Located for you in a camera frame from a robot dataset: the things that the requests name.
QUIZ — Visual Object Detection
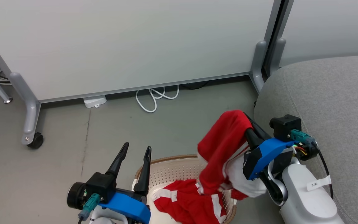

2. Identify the red garment with white stripes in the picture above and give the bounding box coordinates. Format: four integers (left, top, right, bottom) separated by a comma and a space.
153, 179, 229, 224

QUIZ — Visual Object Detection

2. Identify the grey partition leg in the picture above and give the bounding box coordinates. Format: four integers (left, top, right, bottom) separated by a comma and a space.
10, 72, 41, 145

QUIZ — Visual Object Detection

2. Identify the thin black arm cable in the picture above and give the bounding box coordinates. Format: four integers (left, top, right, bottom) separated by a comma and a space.
316, 146, 335, 199

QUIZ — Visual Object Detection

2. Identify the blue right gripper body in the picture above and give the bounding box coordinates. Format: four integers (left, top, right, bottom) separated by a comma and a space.
243, 137, 296, 181

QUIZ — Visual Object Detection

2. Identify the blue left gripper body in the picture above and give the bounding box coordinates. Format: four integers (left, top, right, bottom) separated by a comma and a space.
100, 192, 151, 224

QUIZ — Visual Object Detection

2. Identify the black caster wheel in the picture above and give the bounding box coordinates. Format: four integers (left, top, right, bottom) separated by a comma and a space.
27, 132, 44, 149

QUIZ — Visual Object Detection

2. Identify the teal camera connector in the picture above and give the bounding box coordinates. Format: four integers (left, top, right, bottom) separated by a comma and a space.
79, 193, 101, 220
290, 129, 316, 146

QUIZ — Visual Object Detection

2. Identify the teal left camera connector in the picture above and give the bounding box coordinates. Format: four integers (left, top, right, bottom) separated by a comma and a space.
79, 193, 101, 220

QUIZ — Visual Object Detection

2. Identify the white looped cable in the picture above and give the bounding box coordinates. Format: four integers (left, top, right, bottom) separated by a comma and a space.
135, 85, 179, 113

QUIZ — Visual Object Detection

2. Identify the teal right camera connector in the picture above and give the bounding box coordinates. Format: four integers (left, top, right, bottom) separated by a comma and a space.
290, 129, 316, 146

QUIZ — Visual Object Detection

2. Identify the red and white jersey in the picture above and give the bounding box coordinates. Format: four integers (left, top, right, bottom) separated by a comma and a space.
197, 110, 268, 201

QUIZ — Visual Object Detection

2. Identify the white plastic basket, brown rim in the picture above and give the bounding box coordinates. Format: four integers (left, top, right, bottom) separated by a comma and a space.
131, 154, 238, 224

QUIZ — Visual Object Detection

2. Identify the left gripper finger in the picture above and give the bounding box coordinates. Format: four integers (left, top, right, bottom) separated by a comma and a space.
106, 142, 129, 179
134, 146, 152, 196

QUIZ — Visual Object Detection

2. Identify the white power adapter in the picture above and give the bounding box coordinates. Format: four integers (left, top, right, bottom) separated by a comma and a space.
83, 95, 107, 108

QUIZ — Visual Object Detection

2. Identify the wide white partition panel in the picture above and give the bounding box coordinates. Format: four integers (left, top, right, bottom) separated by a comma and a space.
0, 0, 276, 103

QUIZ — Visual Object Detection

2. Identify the grey partition post with foot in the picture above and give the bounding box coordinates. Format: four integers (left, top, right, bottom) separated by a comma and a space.
269, 0, 294, 77
250, 0, 282, 93

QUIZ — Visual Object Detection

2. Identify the grey fabric sofa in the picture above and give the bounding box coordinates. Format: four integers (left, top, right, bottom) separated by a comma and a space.
254, 54, 358, 224

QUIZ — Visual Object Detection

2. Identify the white paper label tag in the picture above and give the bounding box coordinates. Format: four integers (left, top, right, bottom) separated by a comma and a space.
306, 175, 332, 191

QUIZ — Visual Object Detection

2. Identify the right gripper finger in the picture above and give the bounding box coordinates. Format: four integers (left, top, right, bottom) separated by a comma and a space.
244, 113, 273, 142
245, 128, 263, 150

